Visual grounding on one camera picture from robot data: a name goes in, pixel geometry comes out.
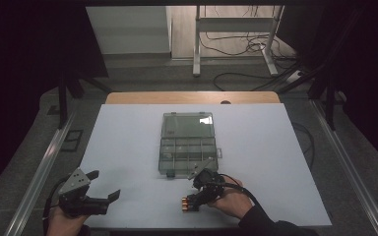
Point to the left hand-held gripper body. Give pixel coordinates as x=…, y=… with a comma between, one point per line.
x=74, y=188

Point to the white cabinet panel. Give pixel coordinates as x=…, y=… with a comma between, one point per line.
x=128, y=29

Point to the black floor socket frame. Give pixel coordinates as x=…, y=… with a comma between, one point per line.
x=72, y=140

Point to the person's right hand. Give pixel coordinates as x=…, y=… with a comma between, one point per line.
x=234, y=201

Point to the aluminium rail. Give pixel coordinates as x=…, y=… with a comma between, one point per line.
x=347, y=167
x=39, y=177

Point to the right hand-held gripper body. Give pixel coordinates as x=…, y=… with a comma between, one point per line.
x=210, y=185

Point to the black metal stand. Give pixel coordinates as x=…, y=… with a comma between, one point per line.
x=62, y=98
x=330, y=105

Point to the person's left hand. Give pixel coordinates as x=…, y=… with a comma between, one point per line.
x=64, y=226

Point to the white power strip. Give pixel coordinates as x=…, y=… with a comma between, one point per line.
x=294, y=76

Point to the grey transparent compartment box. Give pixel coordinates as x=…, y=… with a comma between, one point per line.
x=187, y=147

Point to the white metal desk frame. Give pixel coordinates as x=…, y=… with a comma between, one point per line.
x=233, y=24

